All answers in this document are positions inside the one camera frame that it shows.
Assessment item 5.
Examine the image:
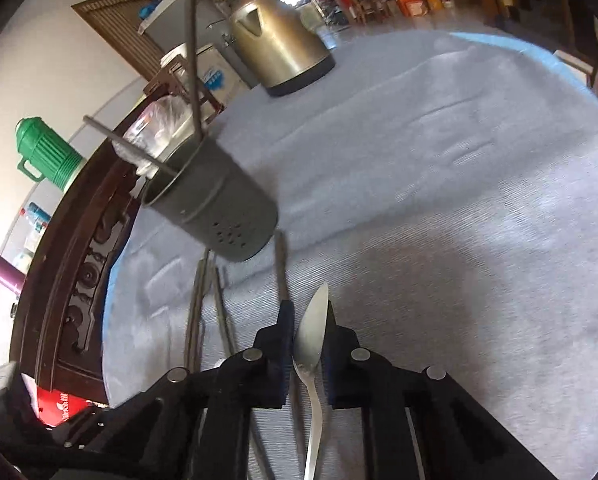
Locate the blue capped water bottle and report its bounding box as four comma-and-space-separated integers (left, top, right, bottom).
21, 201, 52, 234

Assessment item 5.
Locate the white appliance blue label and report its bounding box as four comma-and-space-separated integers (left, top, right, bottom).
160, 42, 252, 111

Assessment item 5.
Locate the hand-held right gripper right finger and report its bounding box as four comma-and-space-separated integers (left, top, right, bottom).
321, 300, 560, 480

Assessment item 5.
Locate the red printed bag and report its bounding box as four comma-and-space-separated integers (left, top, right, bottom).
35, 386, 106, 430

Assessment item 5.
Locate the brown wooden chair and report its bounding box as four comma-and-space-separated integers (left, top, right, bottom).
143, 66, 226, 128

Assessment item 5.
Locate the orange box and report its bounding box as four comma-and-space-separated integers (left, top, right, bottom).
396, 0, 431, 17

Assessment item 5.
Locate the bronze electric kettle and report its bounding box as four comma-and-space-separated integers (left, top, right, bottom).
226, 0, 338, 99

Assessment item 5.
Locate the white plastic spoon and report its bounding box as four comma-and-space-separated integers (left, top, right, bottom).
291, 282, 330, 480

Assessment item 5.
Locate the grey tablecloth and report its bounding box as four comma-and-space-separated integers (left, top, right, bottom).
101, 27, 598, 480

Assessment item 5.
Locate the grey metal cabinet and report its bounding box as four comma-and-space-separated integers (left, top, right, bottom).
144, 0, 260, 92

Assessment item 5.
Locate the clear plastic bag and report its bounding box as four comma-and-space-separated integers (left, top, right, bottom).
123, 96, 200, 162

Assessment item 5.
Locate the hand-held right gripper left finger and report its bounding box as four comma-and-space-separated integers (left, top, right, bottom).
54, 299, 296, 480

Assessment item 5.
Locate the dark grey chopstick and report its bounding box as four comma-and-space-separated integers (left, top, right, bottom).
185, 256, 206, 370
273, 231, 307, 466
185, 0, 206, 142
213, 266, 277, 480
82, 115, 181, 176

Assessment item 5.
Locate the brown wooden door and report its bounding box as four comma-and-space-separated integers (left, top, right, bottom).
71, 0, 168, 82

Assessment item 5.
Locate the dark grey utensil holder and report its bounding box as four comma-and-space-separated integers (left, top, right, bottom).
141, 132, 280, 264

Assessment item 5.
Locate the green ribbed thermos jug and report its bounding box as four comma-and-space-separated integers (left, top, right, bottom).
15, 117, 88, 194

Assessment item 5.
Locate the light blue undercloth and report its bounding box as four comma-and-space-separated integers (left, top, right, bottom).
103, 31, 594, 346

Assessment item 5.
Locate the carved dark wooden chair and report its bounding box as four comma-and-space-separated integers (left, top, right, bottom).
10, 110, 153, 409

